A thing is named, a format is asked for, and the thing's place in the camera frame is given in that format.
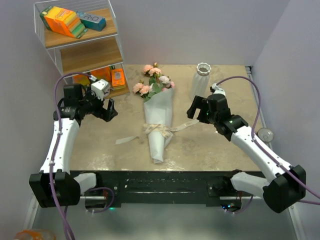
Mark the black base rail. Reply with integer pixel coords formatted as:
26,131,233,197
84,169,240,209

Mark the pink rose stem back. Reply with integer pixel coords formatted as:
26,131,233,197
142,62,162,77

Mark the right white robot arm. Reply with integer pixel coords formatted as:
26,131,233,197
187,93,306,213

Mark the white ribbed vase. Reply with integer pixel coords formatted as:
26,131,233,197
189,62,212,101

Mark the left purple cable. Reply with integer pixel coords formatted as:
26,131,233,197
47,72,116,240

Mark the orange sponge box lower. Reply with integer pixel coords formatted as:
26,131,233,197
111,66,126,91

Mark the orange yellow sponge pack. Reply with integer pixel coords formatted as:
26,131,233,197
72,74,91,87

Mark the teal rectangular box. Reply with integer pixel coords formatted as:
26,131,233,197
76,11,107,32

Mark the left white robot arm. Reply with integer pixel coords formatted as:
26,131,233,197
29,79,118,208

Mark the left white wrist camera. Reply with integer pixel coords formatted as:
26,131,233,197
91,79,111,100

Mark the orange plastic bag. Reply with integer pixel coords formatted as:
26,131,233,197
13,229,57,240

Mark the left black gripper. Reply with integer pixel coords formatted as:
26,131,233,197
79,87,118,122

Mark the white wrapping paper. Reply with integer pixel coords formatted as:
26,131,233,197
144,88,174,164

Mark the white wire wooden shelf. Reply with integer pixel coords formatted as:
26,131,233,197
33,0,130,100

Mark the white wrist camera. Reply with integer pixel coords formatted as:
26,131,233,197
91,79,111,100
210,83,226,96

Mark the purple black zigzag potholder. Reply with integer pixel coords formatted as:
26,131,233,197
103,86,111,99

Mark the cream printed ribbon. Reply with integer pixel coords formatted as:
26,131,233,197
115,119,200,145

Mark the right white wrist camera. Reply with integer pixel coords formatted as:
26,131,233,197
210,83,226,96

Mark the metal food can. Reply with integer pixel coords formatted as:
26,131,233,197
257,127,274,143

